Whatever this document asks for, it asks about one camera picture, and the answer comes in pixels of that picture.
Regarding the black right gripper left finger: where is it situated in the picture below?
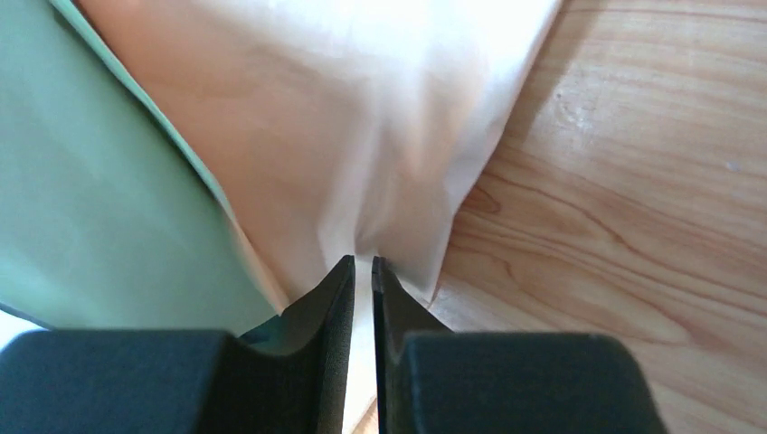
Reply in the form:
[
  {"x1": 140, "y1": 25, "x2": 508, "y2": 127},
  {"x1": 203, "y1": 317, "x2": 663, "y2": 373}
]
[{"x1": 1, "y1": 256, "x2": 355, "y2": 433}]

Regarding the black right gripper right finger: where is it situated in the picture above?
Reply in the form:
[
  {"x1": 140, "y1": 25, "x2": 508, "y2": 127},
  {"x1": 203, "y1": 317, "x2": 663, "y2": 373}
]
[{"x1": 372, "y1": 257, "x2": 667, "y2": 433}]

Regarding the green and peach wrapping paper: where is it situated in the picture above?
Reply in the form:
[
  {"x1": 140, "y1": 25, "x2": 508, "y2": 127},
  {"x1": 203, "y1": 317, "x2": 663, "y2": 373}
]
[{"x1": 1, "y1": 1, "x2": 561, "y2": 433}]

